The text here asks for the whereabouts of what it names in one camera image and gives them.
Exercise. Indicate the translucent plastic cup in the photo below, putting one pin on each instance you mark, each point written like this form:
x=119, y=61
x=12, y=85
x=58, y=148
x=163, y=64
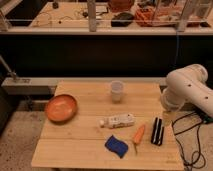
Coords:
x=117, y=88

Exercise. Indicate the orange toy carrot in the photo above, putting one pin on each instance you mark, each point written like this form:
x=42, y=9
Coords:
x=138, y=136

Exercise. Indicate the white plastic bottle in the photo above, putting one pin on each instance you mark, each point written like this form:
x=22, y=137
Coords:
x=118, y=121

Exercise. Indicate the black white striped eraser block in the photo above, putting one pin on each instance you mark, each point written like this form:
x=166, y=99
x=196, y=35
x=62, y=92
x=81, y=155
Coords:
x=157, y=132

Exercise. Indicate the orange basket on shelf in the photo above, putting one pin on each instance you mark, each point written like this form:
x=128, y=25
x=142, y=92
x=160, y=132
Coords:
x=151, y=18

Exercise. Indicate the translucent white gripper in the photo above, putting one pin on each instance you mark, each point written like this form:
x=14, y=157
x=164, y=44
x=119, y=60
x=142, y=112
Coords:
x=168, y=117

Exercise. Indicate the blue sponge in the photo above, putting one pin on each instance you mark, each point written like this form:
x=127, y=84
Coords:
x=117, y=146

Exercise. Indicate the metal clamp bracket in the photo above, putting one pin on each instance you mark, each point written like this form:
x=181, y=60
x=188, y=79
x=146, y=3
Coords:
x=12, y=74

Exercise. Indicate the black object on shelf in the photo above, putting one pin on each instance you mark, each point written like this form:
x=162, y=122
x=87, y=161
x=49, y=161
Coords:
x=122, y=20

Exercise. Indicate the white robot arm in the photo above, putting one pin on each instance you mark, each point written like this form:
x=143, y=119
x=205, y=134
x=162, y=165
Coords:
x=188, y=84

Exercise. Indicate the orange wooden bowl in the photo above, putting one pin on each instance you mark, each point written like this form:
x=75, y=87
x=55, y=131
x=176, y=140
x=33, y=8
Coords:
x=61, y=108

